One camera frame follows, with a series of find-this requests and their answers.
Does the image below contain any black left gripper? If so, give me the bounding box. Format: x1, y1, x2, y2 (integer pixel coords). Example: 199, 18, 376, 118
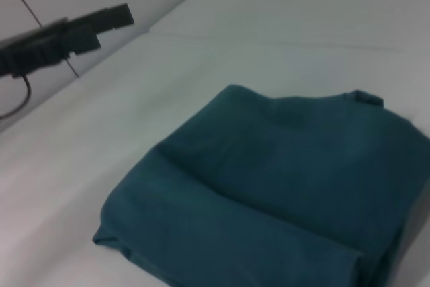
0, 3, 135, 79

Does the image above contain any teal blue printed t-shirt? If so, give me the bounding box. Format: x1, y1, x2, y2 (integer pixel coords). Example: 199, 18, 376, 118
92, 84, 430, 287

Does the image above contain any dark left arm cable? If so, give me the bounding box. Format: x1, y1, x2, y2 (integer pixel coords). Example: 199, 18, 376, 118
0, 74, 32, 120

